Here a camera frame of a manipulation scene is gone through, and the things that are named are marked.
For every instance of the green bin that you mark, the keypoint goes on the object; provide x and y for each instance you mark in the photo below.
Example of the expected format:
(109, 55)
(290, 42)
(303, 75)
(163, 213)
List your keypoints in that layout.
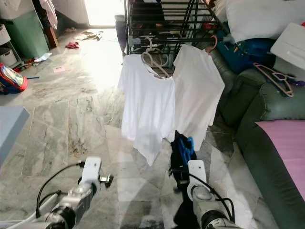
(27, 33)

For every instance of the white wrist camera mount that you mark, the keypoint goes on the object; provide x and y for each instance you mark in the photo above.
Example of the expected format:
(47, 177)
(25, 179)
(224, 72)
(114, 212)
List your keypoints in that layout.
(91, 170)
(197, 175)

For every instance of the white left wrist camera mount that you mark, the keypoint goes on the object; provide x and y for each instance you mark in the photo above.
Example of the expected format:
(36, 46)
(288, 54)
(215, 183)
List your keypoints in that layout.
(91, 170)

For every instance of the light blue folding table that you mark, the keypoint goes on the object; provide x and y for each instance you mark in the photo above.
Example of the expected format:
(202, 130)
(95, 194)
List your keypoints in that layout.
(12, 129)

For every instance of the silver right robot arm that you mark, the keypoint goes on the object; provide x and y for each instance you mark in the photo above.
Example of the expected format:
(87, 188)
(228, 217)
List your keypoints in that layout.
(212, 210)

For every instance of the red and blue backpack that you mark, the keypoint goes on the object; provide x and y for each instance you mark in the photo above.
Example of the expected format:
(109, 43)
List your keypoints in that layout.
(13, 78)

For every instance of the dark purple tall bin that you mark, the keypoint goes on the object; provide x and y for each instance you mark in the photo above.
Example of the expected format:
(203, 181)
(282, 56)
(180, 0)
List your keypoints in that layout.
(120, 33)

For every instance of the small red garment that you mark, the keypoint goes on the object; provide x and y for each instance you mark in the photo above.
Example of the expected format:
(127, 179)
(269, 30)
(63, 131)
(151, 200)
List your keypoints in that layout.
(206, 26)

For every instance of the white storage box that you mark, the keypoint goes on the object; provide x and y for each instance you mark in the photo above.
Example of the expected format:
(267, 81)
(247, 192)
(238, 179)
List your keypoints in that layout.
(290, 45)

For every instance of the pale pink hanging cloth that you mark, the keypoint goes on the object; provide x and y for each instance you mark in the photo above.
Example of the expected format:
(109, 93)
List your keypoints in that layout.
(48, 12)

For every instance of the black metal drying rack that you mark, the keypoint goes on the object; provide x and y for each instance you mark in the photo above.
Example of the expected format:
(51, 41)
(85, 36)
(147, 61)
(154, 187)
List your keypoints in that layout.
(176, 19)

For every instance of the blue plastic hanger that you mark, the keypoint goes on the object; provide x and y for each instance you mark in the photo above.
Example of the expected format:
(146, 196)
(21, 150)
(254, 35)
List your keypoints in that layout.
(186, 149)

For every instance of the black hung garment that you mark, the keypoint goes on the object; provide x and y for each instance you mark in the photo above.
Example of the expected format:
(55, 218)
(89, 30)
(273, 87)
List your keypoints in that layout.
(145, 12)

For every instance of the beige patterned cloth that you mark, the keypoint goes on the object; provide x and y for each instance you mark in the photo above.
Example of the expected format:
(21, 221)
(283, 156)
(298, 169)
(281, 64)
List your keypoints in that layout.
(89, 35)

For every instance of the pink cushion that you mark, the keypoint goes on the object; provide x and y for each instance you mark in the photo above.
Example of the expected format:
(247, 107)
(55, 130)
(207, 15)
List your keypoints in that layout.
(286, 152)

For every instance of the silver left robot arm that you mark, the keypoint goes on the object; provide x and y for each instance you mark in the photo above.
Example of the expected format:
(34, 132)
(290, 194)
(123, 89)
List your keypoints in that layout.
(76, 202)

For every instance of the red cloth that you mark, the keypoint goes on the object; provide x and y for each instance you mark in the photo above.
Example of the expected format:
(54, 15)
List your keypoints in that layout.
(72, 45)

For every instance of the white drawer unit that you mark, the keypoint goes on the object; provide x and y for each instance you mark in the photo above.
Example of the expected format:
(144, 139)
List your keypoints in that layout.
(8, 47)

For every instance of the blue bag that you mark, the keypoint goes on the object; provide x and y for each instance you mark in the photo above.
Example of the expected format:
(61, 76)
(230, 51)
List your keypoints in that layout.
(248, 52)

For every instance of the dark green sofa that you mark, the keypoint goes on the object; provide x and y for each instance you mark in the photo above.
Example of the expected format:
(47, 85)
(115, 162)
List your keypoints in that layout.
(262, 162)

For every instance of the pink paper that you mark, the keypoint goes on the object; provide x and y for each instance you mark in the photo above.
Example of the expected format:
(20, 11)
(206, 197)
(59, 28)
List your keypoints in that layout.
(59, 69)

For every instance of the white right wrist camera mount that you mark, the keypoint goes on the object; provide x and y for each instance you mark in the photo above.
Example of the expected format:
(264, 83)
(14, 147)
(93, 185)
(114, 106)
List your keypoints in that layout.
(197, 175)

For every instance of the navy garment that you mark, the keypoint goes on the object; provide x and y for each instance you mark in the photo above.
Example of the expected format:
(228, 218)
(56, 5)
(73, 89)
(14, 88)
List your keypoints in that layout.
(181, 210)

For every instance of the white pillow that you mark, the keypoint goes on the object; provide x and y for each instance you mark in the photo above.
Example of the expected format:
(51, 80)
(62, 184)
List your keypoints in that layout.
(262, 19)

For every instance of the white paper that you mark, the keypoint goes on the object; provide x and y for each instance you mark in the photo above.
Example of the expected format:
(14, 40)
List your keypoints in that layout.
(43, 57)

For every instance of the white shirt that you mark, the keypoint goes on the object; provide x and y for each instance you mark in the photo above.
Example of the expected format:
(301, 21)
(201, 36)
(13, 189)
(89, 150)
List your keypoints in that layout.
(200, 90)
(145, 109)

